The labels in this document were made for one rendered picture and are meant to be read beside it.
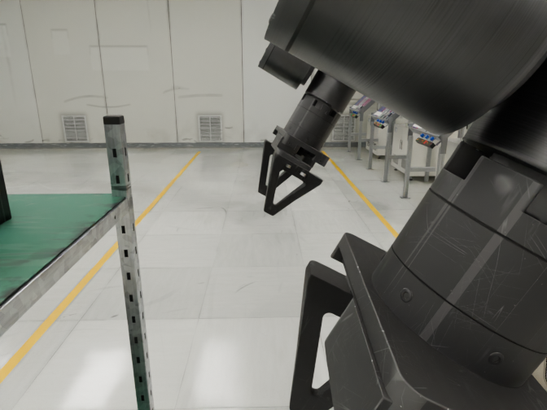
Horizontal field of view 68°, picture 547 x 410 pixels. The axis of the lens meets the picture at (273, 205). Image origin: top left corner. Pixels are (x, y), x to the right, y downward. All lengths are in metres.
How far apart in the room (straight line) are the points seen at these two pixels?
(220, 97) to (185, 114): 0.70
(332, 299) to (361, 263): 0.05
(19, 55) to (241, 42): 3.76
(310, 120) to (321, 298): 0.35
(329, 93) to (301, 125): 0.05
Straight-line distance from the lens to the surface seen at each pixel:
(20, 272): 0.55
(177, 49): 7.59
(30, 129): 8.53
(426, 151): 5.22
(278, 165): 0.49
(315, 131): 0.53
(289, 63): 0.53
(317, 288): 0.20
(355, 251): 0.17
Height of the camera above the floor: 1.16
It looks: 17 degrees down
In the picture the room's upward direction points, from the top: straight up
